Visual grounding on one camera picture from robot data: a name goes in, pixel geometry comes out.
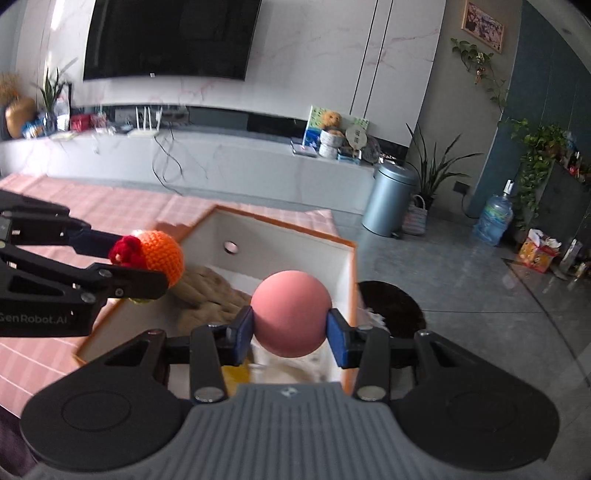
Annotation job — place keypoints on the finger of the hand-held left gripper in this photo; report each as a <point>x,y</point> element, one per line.
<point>138,282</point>
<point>97,242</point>

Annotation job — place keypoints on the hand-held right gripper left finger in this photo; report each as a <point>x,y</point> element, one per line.
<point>242,334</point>

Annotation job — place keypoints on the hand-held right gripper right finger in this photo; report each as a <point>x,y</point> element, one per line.
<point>341,341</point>

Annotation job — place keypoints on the orange crochet ball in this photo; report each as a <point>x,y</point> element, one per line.
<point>159,254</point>

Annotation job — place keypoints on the yellow snack packet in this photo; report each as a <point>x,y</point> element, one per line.
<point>238,374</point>

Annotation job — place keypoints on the brown fluffy towel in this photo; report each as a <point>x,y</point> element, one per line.
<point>207,295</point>

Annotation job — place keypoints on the pink ball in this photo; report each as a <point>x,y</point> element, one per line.
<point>291,314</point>

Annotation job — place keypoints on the orange cardboard box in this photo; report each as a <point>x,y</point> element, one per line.
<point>291,247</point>

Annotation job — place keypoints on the pink checked tablecloth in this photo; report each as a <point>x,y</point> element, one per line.
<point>115,203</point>

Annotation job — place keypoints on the black round stool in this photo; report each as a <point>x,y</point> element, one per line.
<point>392,300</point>

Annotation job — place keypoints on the white router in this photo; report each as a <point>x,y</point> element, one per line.
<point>144,133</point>

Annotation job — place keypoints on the woven basket bag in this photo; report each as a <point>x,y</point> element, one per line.
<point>414,219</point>

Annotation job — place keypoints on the grey trash can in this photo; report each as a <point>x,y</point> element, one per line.
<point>388,203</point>

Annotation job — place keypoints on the green plant in glass vase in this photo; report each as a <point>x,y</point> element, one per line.
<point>51,97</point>

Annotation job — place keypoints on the white marble television console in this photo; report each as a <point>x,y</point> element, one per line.
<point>254,161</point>

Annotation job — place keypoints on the dried flower bunch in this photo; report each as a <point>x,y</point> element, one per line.
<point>9,87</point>

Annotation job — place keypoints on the blue water bottle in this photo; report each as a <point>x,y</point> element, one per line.
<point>491,221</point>

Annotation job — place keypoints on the silver flat device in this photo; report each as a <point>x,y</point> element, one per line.
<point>304,151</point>

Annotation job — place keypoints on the decorative plate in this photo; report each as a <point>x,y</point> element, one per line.
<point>373,150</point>

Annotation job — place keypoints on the long-leaf potted plant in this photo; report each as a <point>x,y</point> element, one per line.
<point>434,170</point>

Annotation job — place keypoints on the white round fan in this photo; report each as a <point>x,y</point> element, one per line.
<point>356,137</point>

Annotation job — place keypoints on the red and yellow tissue box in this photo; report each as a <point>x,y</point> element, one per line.
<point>535,254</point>

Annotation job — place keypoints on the blue and green painting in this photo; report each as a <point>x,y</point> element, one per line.
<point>313,127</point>

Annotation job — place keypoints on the orange plush toy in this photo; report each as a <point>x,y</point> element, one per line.
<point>331,121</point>

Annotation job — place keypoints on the dark cabinet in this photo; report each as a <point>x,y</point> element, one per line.
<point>568,207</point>

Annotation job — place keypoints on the bushy vine plant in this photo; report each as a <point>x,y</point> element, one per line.
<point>540,157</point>

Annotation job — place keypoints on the hanging vine plant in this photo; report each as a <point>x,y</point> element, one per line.
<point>478,60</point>

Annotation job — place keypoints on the wall socket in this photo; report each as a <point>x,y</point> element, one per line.
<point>462,187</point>

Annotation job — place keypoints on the black wall television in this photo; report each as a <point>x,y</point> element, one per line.
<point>171,37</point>

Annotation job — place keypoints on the framed wall picture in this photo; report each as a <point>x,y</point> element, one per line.
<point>482,25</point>

